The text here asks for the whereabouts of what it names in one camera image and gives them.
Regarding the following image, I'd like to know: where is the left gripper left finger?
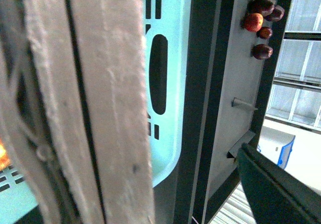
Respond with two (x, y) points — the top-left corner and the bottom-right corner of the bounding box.
(1, 0), (155, 223)

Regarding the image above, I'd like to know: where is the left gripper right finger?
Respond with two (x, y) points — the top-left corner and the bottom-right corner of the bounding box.
(237, 144), (320, 223)

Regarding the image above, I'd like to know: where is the light blue plastic basket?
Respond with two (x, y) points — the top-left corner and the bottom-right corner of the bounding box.
(1, 0), (191, 223)

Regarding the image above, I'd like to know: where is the dark red apple right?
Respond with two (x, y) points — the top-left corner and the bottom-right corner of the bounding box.
(252, 44), (273, 60)

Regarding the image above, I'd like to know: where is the dark red apple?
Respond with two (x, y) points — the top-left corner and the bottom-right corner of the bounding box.
(252, 44), (273, 60)
(264, 5), (285, 22)
(248, 0), (275, 17)

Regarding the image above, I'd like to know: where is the red apple with yellow patch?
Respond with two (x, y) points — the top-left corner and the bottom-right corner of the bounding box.
(243, 13), (264, 32)

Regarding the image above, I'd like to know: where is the dark red apple top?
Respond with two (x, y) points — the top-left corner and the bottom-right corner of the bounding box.
(264, 5), (285, 22)

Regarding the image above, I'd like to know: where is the dark red apple middle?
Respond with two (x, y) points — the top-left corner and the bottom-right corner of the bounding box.
(248, 0), (275, 17)

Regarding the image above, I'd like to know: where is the white chest freezer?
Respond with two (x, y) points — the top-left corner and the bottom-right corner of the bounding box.
(257, 126), (320, 188)

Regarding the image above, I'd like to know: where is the black triangular divider bar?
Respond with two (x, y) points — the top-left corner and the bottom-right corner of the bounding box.
(227, 130), (256, 159)

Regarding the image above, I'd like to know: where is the far black display tray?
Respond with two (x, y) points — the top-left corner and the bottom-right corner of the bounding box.
(192, 0), (286, 223)

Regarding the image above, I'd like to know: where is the small dark red fruit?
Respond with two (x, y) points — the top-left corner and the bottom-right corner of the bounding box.
(257, 27), (273, 40)

